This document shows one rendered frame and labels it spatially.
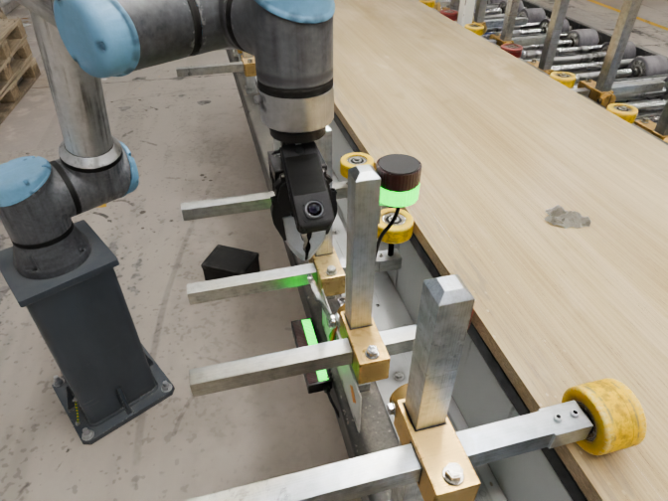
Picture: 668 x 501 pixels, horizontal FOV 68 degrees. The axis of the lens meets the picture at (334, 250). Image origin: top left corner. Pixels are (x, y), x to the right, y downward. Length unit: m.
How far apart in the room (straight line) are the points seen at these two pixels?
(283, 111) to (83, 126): 0.82
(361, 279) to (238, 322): 1.35
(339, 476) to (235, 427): 1.21
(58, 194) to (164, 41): 0.87
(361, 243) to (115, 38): 0.38
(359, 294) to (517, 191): 0.51
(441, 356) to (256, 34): 0.38
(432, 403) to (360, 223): 0.26
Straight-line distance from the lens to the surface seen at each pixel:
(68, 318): 1.56
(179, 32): 0.61
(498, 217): 1.05
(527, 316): 0.85
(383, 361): 0.78
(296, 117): 0.59
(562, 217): 1.08
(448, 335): 0.48
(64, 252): 1.48
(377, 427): 0.91
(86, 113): 1.33
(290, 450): 1.69
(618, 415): 0.67
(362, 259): 0.72
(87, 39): 0.60
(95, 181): 1.43
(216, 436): 1.75
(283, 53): 0.57
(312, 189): 0.60
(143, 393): 1.87
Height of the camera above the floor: 1.47
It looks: 39 degrees down
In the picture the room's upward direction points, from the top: straight up
